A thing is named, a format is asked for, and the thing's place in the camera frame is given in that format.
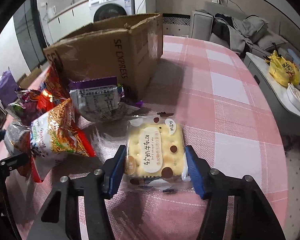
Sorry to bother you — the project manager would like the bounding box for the white tray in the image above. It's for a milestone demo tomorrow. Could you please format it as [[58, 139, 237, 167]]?
[[286, 82, 300, 120]]

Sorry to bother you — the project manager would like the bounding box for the small floor cardboard box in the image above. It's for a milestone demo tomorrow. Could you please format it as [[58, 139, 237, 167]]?
[[16, 66, 43, 88]]

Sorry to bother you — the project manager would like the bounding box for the purple plastic bag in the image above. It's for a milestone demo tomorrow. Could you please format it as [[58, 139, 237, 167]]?
[[0, 71, 19, 107]]

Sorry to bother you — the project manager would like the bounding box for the silver snack packet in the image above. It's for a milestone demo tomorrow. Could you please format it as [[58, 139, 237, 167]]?
[[4, 121, 32, 155]]

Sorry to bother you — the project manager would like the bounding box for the red packet with dark picture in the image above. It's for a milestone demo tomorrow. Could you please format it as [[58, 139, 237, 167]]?
[[5, 89, 54, 125]]

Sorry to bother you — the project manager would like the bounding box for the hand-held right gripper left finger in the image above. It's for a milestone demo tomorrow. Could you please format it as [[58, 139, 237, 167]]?
[[26, 145, 127, 240]]

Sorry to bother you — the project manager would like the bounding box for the purple silver snack bag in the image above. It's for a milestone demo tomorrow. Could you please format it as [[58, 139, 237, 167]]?
[[69, 77, 140, 123]]

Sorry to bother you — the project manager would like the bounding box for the white kitchen counter cabinet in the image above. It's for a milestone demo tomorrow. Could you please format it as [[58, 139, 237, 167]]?
[[49, 0, 94, 43]]

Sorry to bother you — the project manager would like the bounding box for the pile of grey clothes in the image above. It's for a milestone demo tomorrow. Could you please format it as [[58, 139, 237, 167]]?
[[214, 12, 268, 53]]

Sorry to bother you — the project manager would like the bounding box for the grey coffee table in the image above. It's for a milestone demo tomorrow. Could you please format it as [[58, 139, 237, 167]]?
[[244, 52, 300, 135]]

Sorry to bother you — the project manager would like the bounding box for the yellow plastic bag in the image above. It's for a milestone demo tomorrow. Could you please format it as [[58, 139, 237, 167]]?
[[269, 51, 300, 87]]

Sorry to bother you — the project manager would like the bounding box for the clear dotted cracker packet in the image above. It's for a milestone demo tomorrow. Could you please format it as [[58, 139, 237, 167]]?
[[122, 116, 194, 193]]

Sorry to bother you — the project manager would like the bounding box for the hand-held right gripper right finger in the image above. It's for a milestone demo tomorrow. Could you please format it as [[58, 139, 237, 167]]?
[[185, 145, 287, 240]]

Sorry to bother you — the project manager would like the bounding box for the pink plaid tablecloth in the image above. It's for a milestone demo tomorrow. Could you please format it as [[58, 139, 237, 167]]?
[[5, 35, 300, 240]]

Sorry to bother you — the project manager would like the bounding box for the dark glass door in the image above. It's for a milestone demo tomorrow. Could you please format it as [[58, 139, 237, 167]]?
[[14, 0, 47, 70]]

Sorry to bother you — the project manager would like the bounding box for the white washing machine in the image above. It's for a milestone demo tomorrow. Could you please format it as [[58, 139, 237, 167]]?
[[89, 0, 135, 23]]

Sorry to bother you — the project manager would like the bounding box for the grey sofa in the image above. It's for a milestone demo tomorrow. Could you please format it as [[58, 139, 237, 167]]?
[[191, 1, 290, 55]]

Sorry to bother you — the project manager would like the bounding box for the orange noodle snack bag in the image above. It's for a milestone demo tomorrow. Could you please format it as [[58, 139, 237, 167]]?
[[30, 99, 97, 183]]

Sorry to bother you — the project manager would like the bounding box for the brown cardboard box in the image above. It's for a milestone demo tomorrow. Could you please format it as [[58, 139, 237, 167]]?
[[43, 13, 164, 100]]

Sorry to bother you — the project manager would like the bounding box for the black white patterned panel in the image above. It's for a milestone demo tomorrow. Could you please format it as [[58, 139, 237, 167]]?
[[162, 16, 192, 25]]

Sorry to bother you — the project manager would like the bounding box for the grey sofa cushion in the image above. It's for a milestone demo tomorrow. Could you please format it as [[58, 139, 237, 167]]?
[[255, 34, 288, 50]]

